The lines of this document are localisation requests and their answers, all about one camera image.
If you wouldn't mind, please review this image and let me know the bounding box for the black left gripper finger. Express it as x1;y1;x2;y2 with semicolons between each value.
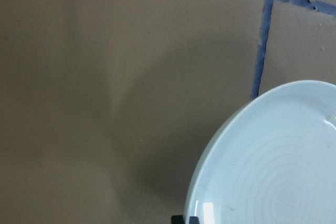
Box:
171;215;200;224

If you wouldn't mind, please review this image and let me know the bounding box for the pale green plate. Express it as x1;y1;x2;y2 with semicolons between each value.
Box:
183;80;335;223

